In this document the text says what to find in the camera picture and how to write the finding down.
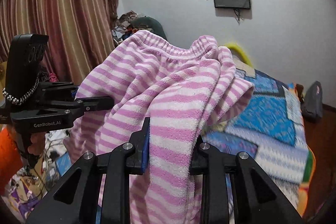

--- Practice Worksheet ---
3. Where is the left hand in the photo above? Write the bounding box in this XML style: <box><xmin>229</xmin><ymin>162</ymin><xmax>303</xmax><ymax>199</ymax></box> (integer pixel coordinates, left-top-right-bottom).
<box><xmin>28</xmin><ymin>132</ymin><xmax>46</xmax><ymax>156</ymax></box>

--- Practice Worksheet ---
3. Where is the dark grey bag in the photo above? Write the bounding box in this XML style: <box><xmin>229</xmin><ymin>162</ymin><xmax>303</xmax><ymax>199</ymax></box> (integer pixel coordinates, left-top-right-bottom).
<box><xmin>301</xmin><ymin>81</ymin><xmax>323</xmax><ymax>121</ymax></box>

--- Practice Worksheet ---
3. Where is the orange sleeve forearm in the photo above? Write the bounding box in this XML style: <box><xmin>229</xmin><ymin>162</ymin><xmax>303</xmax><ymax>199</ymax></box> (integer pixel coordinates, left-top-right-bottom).
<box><xmin>0</xmin><ymin>124</ymin><xmax>23</xmax><ymax>195</ymax></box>

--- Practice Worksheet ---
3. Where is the yellow ring object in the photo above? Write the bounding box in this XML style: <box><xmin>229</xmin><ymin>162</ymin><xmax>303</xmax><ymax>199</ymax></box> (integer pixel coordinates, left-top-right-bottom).
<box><xmin>225</xmin><ymin>43</ymin><xmax>253</xmax><ymax>67</ymax></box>

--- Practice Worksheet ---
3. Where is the blue patchwork bedspread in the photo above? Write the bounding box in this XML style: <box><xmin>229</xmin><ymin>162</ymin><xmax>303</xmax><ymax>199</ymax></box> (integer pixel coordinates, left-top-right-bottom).
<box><xmin>202</xmin><ymin>57</ymin><xmax>309</xmax><ymax>208</ymax></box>

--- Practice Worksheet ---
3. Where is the orange fleece blanket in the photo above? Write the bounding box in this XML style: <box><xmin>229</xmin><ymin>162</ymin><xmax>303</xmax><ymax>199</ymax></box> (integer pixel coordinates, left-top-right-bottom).
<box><xmin>297</xmin><ymin>147</ymin><xmax>316</xmax><ymax>217</ymax></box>

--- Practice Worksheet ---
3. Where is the striped maroon curtain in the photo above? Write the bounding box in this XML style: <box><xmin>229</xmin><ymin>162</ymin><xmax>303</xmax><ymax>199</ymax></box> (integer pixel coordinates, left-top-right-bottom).
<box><xmin>1</xmin><ymin>0</ymin><xmax>118</xmax><ymax>84</ymax></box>

